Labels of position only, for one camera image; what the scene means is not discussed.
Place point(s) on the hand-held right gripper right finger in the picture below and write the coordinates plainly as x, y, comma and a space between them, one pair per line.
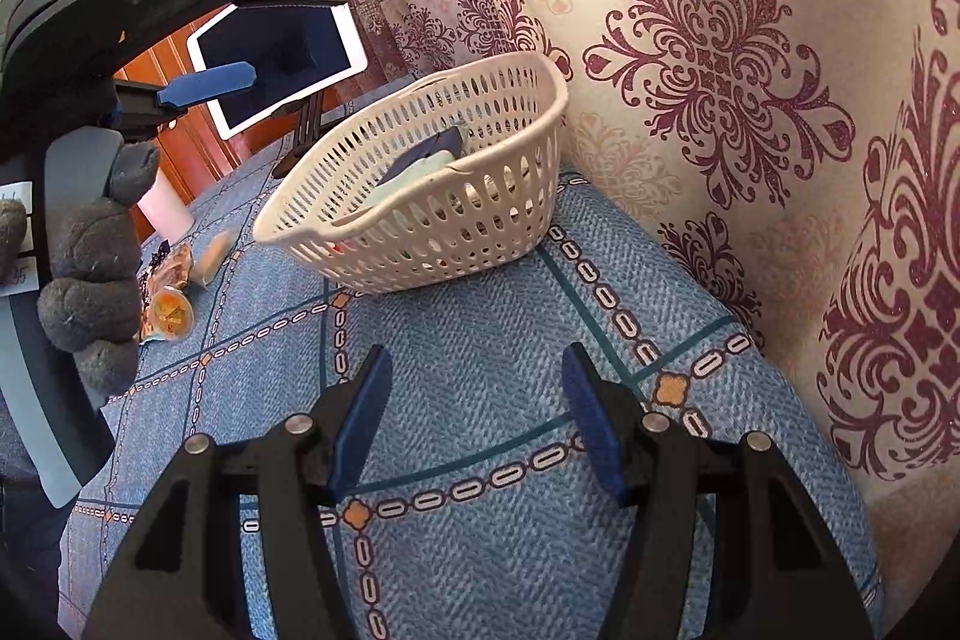
592, 430

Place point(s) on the pink thermos bottle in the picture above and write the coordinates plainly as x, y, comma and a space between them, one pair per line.
161, 205

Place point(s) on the clear rice cracker packet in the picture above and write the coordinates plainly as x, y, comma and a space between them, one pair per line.
214, 254

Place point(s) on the black tablet stand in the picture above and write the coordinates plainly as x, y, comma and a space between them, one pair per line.
307, 119

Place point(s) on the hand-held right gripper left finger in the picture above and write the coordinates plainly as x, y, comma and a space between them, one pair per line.
360, 415

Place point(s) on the person's left hand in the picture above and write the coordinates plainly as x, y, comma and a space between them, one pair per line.
90, 250

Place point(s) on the white tablet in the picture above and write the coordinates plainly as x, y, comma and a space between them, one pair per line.
300, 55

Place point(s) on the white plastic basket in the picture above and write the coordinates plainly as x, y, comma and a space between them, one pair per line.
480, 235

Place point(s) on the orange jelly cup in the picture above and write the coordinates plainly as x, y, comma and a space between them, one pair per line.
169, 314

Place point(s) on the patterned beige curtain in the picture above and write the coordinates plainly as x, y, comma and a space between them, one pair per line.
675, 48

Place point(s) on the brown snack packet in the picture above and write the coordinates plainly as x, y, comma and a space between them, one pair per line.
180, 269

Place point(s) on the blue patterned tablecloth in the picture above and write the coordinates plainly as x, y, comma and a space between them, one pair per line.
487, 347

